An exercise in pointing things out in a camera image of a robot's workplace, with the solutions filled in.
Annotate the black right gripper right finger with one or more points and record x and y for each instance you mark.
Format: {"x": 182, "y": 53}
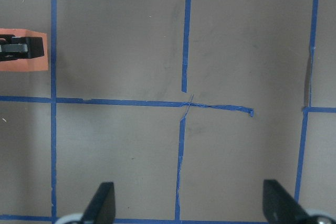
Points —
{"x": 279, "y": 206}

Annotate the orange foam block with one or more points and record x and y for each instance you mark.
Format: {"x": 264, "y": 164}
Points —
{"x": 26, "y": 65}

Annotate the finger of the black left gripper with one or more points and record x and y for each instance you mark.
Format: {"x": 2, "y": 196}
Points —
{"x": 14, "y": 48}

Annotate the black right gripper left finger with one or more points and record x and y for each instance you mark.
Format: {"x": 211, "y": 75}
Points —
{"x": 101, "y": 208}

